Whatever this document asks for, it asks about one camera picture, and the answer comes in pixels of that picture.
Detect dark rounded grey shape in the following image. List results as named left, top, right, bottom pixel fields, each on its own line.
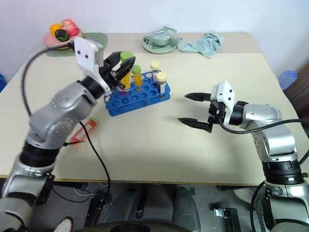
left=96, top=185, right=148, bottom=227
left=171, top=186, right=201, bottom=232

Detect green placemat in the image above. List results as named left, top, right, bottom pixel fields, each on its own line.
left=45, top=32, right=109, bottom=58

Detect white shoe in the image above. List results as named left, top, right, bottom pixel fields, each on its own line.
left=51, top=217, right=74, bottom=232
left=233, top=186, right=257, bottom=205

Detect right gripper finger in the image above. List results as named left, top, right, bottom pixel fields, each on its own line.
left=184, top=92, right=213, bottom=102
left=177, top=117, right=210, bottom=133

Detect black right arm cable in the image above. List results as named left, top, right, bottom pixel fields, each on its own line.
left=217, top=117, right=309, bottom=232

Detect red test tube cream cap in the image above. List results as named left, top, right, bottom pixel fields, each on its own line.
left=150, top=60, right=161, bottom=83
left=156, top=72, right=168, bottom=98

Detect black metal bracket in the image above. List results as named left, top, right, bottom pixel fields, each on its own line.
left=213, top=207, right=242, bottom=232
left=86, top=197, right=107, bottom=227

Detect orange toy fruit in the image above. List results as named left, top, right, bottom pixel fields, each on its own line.
left=49, top=23, right=63, bottom=35

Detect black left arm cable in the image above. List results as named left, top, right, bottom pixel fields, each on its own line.
left=21, top=42, right=112, bottom=207

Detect pale green saucer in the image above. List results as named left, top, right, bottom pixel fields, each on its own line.
left=140, top=35, right=180, bottom=55

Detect teal cloth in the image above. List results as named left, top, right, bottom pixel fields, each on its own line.
left=178, top=31, right=224, bottom=59

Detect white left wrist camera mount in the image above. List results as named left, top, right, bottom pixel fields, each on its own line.
left=73, top=37, right=113, bottom=95

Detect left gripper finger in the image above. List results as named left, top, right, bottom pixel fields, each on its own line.
left=104, top=51, right=122, bottom=69
left=112, top=57, right=136, bottom=81

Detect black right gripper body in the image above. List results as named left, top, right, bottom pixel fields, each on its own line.
left=207, top=101, right=225, bottom=134

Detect dark brown furniture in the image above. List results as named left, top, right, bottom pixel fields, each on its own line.
left=286, top=63, right=309, bottom=123

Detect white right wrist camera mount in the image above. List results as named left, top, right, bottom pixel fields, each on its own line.
left=210, top=81, right=236, bottom=127

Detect pink fruit plate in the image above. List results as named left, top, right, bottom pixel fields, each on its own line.
left=44, top=30, right=83, bottom=48

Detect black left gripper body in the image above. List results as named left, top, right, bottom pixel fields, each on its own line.
left=103, top=66, right=126, bottom=92

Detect blue stacked stools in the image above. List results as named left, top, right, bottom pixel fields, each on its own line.
left=277, top=70, right=299, bottom=91

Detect blue test tube rack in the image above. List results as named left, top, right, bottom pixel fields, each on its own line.
left=104, top=71, right=172, bottom=117

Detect black and green toy fruit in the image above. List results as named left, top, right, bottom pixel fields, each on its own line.
left=55, top=29, right=70, bottom=42

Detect red test tube green cap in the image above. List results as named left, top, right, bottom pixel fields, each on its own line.
left=68, top=116, right=100, bottom=144

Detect red toy peach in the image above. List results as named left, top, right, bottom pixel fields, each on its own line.
left=61, top=18, right=79, bottom=36

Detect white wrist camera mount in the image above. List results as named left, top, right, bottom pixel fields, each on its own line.
left=73, top=37, right=113, bottom=95
left=210, top=81, right=236, bottom=127

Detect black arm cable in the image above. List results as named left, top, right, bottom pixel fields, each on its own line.
left=217, top=117, right=309, bottom=232
left=21, top=42, right=112, bottom=207

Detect yellow test tube green cap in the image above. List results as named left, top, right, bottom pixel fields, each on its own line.
left=131, top=65, right=143, bottom=93
left=119, top=51, right=134, bottom=92

